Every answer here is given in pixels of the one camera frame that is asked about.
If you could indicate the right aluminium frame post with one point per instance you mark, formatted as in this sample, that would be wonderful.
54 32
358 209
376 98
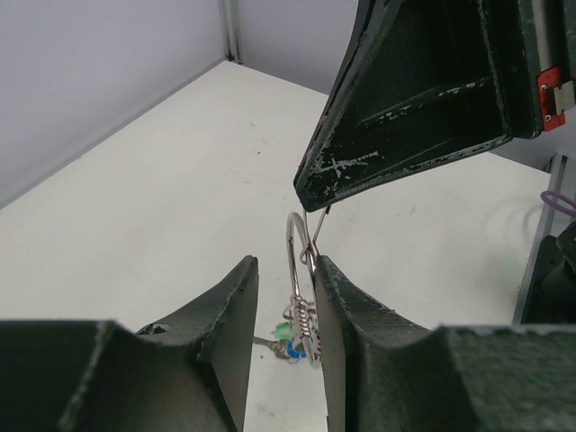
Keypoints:
230 22

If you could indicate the metal keyring with clips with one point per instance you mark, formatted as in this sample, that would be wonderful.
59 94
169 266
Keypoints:
301 312

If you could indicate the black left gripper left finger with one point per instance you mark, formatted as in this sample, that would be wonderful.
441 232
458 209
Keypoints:
188 371

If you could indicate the key with blue tag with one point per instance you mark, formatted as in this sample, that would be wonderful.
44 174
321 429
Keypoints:
282 349

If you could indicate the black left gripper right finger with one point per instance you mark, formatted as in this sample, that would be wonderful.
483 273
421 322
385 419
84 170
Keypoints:
383 372

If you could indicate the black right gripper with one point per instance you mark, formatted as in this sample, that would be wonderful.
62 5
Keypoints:
426 83

